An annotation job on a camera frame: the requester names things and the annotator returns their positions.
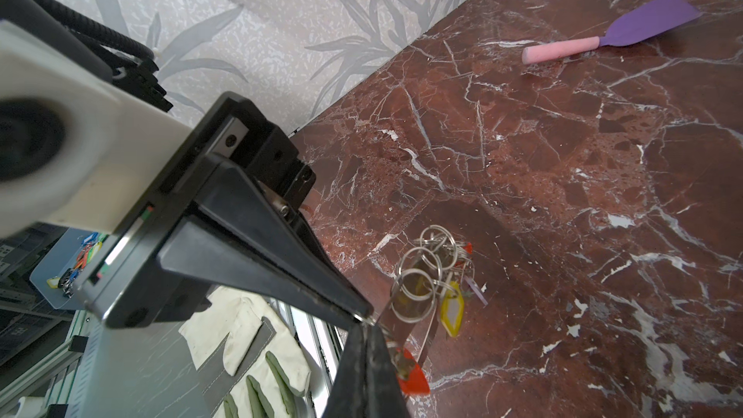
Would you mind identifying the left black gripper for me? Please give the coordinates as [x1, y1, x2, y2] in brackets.
[77, 93, 373, 330]

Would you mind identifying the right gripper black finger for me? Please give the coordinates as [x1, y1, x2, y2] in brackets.
[323, 324, 409, 418]

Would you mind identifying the red key tag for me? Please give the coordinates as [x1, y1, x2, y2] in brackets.
[398, 348, 431, 396]

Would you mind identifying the white green work glove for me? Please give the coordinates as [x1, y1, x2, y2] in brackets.
[179, 286, 311, 417]

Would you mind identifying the yellow key tag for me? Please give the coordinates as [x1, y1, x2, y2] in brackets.
[439, 282, 464, 338]

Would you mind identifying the purple pink toy spatula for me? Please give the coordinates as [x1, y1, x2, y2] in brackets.
[522, 0, 702, 65]

